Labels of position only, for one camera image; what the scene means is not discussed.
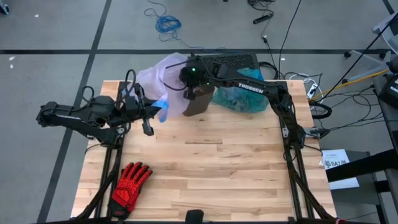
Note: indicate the white printed paper sign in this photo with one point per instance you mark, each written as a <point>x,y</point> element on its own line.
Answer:
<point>339,168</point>

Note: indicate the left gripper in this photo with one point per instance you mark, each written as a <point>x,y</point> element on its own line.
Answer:
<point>130,109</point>

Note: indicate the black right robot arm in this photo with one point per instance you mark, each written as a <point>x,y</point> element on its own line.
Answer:
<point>258,88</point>

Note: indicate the blue plastic trash bag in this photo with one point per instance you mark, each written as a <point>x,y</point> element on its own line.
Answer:
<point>242,99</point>

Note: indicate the black power strip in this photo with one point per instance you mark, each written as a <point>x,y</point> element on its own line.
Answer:
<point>262,18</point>

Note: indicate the pink plastic trash bag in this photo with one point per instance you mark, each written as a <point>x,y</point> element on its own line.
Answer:
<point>161,81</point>

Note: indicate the black rounded object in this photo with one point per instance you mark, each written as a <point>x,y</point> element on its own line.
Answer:
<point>194,215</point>

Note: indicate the dark brown trash bin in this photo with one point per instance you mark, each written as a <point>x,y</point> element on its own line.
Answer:
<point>199,102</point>

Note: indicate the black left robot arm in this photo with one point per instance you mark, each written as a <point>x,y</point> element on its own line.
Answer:
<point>77,118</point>

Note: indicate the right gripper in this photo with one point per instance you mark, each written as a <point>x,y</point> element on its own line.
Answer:
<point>189,93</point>

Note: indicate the white office chair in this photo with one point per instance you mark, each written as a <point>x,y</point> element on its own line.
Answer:
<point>390,23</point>

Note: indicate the black perforated computer case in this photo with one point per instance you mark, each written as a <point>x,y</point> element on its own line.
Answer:
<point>236,60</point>

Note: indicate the black box device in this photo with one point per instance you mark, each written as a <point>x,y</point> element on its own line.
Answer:
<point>388,90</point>

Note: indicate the red black work glove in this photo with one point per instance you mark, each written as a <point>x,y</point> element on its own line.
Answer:
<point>130,189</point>

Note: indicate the black side bench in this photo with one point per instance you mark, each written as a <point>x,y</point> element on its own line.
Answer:
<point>360,165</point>

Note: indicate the white power strip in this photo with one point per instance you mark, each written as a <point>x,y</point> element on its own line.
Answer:
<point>311,90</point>

